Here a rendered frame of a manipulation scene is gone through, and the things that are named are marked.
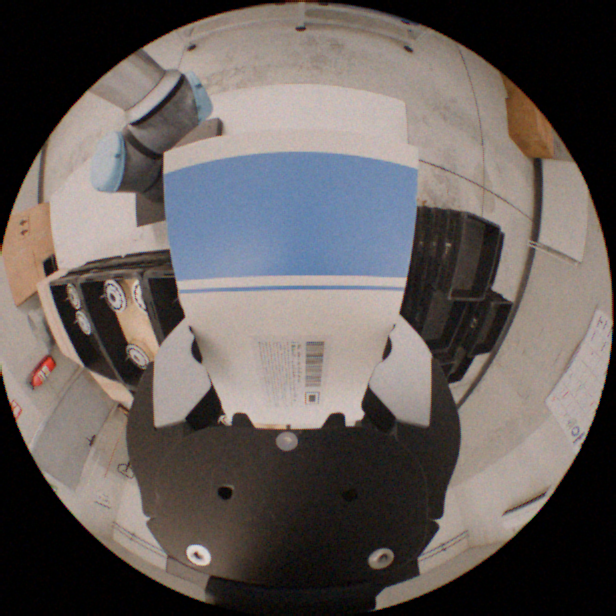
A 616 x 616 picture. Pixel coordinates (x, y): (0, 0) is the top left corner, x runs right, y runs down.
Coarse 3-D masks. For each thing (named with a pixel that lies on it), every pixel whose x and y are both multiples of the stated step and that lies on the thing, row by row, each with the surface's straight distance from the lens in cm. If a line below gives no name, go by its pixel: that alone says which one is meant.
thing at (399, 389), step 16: (400, 320) 12; (400, 336) 11; (416, 336) 11; (384, 352) 11; (400, 352) 10; (416, 352) 10; (384, 368) 9; (400, 368) 9; (416, 368) 9; (368, 384) 8; (384, 384) 8; (400, 384) 8; (416, 384) 8; (368, 400) 8; (384, 400) 7; (400, 400) 8; (416, 400) 8; (368, 416) 9; (384, 416) 8; (400, 416) 7; (416, 416) 8; (384, 432) 8
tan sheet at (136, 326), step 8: (128, 280) 62; (120, 312) 72; (128, 312) 68; (136, 312) 65; (120, 320) 74; (128, 320) 70; (136, 320) 67; (144, 320) 64; (128, 328) 73; (136, 328) 70; (144, 328) 67; (128, 336) 76; (136, 336) 72; (144, 336) 69; (152, 336) 66; (152, 344) 69; (152, 352) 72
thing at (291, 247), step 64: (192, 192) 10; (256, 192) 9; (320, 192) 9; (384, 192) 10; (192, 256) 10; (256, 256) 9; (320, 256) 9; (384, 256) 10; (192, 320) 12; (256, 320) 10; (320, 320) 10; (384, 320) 11; (256, 384) 14; (320, 384) 14
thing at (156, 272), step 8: (152, 272) 40; (160, 272) 39; (168, 272) 38; (144, 280) 42; (152, 296) 43; (152, 304) 44; (152, 312) 45; (160, 320) 45; (160, 328) 46; (160, 336) 48
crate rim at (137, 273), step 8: (104, 272) 55; (112, 272) 51; (120, 272) 48; (128, 272) 45; (136, 272) 43; (144, 272) 44; (80, 280) 64; (88, 280) 60; (96, 280) 56; (104, 280) 53; (80, 288) 66; (144, 288) 43; (144, 296) 44; (144, 304) 45; (88, 312) 68; (152, 320) 46; (96, 328) 70; (152, 328) 48; (160, 344) 49; (112, 360) 75; (120, 376) 78; (128, 384) 79
